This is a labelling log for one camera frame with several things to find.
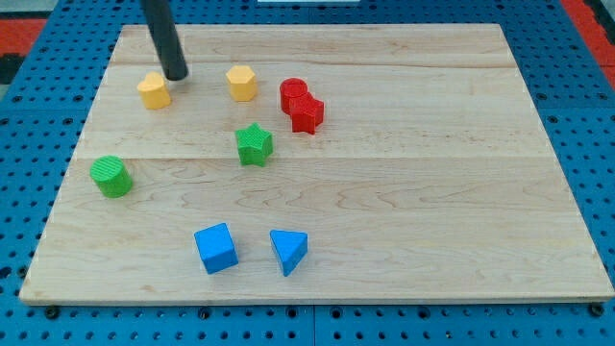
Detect yellow hexagon block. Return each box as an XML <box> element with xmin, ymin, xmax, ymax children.
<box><xmin>226</xmin><ymin>65</ymin><xmax>258</xmax><ymax>102</ymax></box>

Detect yellow heart block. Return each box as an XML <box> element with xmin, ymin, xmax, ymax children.
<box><xmin>136</xmin><ymin>72</ymin><xmax>172</xmax><ymax>110</ymax></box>

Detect light wooden board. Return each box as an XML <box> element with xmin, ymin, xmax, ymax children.
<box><xmin>20</xmin><ymin>24</ymin><xmax>614</xmax><ymax>306</ymax></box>

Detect red star block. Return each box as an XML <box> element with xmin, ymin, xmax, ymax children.
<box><xmin>289</xmin><ymin>92</ymin><xmax>325</xmax><ymax>135</ymax></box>

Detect green star block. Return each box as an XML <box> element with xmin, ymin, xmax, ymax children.
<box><xmin>235</xmin><ymin>122</ymin><xmax>273</xmax><ymax>166</ymax></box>

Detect blue triangle block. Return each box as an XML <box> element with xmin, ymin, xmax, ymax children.
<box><xmin>269</xmin><ymin>230</ymin><xmax>308</xmax><ymax>277</ymax></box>

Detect red cylinder block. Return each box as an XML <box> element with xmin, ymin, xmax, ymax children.
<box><xmin>280</xmin><ymin>78</ymin><xmax>308</xmax><ymax>114</ymax></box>

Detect blue cube block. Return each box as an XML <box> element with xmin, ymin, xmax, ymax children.
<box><xmin>194</xmin><ymin>223</ymin><xmax>238</xmax><ymax>275</ymax></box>

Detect green cylinder block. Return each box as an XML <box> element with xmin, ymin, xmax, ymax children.
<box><xmin>89</xmin><ymin>156</ymin><xmax>133</xmax><ymax>198</ymax></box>

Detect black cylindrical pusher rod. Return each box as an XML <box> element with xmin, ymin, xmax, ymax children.
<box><xmin>139</xmin><ymin>0</ymin><xmax>188</xmax><ymax>82</ymax></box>

